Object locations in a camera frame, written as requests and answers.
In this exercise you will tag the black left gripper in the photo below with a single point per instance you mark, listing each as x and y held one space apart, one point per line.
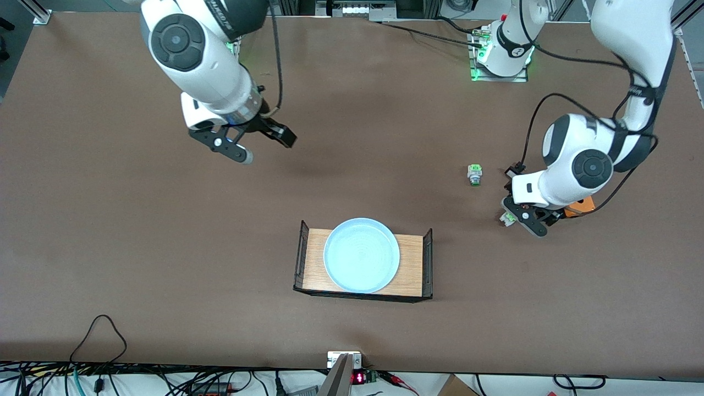
550 220

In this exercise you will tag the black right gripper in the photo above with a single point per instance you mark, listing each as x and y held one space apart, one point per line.
264 125

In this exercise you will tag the red push button switch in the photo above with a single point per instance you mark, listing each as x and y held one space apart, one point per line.
507 220

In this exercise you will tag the light blue plate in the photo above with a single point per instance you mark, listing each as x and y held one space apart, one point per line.
360 256

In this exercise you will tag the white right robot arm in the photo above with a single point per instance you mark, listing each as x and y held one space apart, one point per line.
203 71

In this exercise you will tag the white light bar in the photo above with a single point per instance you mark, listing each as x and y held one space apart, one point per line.
357 10

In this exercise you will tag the wooden tray black mesh sides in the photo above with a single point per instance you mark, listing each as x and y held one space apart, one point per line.
410 269

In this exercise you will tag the brown cardboard piece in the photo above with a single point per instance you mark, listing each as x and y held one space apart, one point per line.
454 388

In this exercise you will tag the red clip lead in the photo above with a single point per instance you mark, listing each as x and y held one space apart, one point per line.
393 378

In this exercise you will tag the red digit display module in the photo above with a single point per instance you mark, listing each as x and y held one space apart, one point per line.
358 378

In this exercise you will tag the orange black power strip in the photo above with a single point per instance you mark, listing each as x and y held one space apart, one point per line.
212 389

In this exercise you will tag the orange button enclosure box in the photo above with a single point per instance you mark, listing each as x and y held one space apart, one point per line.
583 206

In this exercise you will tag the black switch module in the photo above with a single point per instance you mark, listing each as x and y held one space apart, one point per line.
512 170

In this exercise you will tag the green push button switch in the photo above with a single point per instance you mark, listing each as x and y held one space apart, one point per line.
474 173

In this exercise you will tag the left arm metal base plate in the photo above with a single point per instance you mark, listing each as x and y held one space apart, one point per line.
498 78

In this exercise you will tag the silver mount bracket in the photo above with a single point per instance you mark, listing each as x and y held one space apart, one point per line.
335 358

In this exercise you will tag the grey metal post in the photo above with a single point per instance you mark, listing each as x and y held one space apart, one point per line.
336 382

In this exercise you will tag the aluminium corner bracket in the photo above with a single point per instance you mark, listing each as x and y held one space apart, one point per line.
39 15

